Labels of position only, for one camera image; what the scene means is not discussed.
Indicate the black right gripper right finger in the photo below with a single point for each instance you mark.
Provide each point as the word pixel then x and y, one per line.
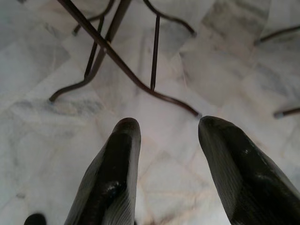
pixel 248 182

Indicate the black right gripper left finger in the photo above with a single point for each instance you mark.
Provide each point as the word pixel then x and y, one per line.
pixel 110 178

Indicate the dark metal chair leg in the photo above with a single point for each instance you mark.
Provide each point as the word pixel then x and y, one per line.
pixel 289 112
pixel 279 33

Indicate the black rounded object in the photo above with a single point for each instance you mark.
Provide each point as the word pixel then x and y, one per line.
pixel 35 219

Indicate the dark metal table leg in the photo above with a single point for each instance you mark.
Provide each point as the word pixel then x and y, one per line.
pixel 93 18
pixel 124 66
pixel 174 19
pixel 99 57

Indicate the thin dark metal brace rod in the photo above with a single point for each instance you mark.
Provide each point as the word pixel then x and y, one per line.
pixel 155 54
pixel 94 45

